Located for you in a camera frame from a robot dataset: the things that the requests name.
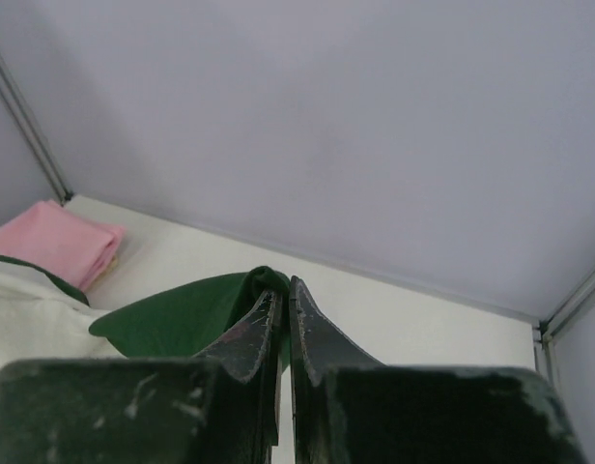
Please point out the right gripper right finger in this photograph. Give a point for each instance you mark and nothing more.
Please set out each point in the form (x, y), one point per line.
(350, 408)

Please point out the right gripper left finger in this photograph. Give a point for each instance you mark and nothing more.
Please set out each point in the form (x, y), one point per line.
(219, 406)

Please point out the white and green t shirt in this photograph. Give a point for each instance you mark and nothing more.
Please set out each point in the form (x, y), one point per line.
(42, 316)

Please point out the folded beige t shirt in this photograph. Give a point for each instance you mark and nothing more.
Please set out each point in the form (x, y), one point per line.
(110, 266)

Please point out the folded pink t shirt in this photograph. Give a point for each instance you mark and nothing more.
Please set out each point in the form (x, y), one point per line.
(76, 249)

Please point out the right aluminium frame post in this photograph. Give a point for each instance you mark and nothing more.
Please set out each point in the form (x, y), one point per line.
(563, 319)

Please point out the aluminium frame post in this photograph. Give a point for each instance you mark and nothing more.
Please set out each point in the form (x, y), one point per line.
(33, 135)
(563, 319)

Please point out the left aluminium frame post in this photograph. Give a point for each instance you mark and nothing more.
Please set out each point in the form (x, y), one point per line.
(33, 135)

